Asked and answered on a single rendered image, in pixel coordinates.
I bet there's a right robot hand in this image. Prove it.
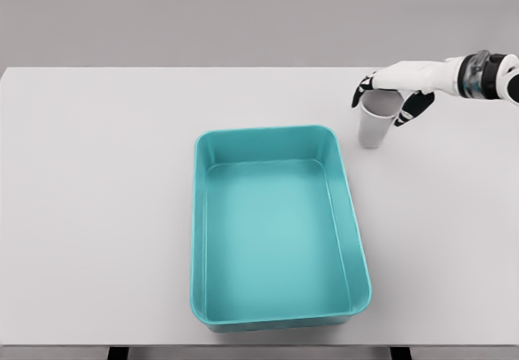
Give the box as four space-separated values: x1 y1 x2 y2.
350 59 444 128

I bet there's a white paper cup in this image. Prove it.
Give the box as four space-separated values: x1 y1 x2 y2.
357 89 405 150

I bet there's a teal plastic basket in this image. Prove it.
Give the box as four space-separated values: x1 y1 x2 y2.
188 123 373 334

